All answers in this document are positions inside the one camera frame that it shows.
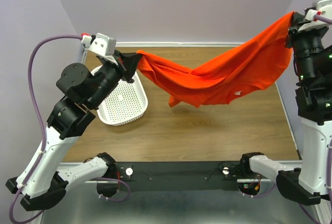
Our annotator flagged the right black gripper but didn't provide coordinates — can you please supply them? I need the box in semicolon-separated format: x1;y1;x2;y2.
284;10;328;83

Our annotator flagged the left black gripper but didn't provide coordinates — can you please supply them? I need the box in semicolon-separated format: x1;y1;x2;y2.
88;49;143;108

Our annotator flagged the orange t shirt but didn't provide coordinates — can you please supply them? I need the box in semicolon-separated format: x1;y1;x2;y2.
137;12;294;108

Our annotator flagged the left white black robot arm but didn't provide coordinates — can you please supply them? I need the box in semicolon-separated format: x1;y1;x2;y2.
6;51;142;212

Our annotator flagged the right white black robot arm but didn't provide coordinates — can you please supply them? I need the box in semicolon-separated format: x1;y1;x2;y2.
239;9;331;206

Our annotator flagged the white perforated plastic basket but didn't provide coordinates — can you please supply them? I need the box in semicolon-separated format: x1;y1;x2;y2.
97;73;148;126

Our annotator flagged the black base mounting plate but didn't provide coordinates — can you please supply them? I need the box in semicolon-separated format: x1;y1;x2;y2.
85;160;270;192

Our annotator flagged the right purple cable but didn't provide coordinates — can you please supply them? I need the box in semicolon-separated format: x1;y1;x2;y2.
293;13;332;224

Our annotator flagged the purple cable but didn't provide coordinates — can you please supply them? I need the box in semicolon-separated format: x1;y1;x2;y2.
293;13;332;224
8;34;86;224

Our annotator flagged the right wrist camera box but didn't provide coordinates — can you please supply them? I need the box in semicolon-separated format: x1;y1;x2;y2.
298;0;331;32

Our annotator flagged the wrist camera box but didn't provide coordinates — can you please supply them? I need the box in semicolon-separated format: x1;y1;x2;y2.
81;33;116;58
298;0;331;32

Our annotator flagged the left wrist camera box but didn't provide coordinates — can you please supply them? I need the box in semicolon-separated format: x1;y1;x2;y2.
81;33;116;58

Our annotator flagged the aluminium frame rail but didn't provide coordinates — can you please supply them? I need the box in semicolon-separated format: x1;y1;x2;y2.
30;43;89;224

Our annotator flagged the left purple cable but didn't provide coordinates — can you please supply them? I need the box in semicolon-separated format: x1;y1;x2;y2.
8;34;86;224

